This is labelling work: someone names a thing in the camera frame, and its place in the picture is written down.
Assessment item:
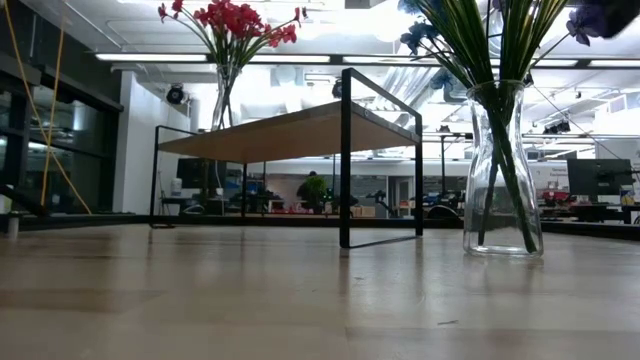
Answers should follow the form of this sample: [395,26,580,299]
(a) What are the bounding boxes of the blue artificial flower bunch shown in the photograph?
[398,0,539,254]

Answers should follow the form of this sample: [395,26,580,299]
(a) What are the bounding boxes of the clear glass vase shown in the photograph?
[210,64,242,132]
[462,79,545,259]

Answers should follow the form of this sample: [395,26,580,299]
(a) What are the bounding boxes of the red artificial flower bunch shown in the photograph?
[157,0,266,129]
[219,4,304,129]

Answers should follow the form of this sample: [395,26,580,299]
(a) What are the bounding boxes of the black ceiling spotlight cluster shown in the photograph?
[543,119,572,135]

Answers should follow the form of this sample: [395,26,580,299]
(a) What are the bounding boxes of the black desk monitor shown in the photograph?
[567,158,635,196]
[175,157,226,190]

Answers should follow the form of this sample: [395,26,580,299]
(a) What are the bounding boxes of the long ceiling light bar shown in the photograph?
[94,52,640,69]

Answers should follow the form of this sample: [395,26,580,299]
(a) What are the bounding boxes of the person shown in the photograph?
[296,170,330,215]

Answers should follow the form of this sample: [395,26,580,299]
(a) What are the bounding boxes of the black framed glass partition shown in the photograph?
[0,0,124,216]

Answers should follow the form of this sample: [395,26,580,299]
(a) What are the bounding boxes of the black metal stand frame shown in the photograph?
[439,132,474,201]

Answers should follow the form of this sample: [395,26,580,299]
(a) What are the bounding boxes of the wooden shelf black metal frame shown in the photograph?
[149,68,425,250]

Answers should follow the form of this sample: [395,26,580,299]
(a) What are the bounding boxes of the black table frame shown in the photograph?
[0,213,640,242]

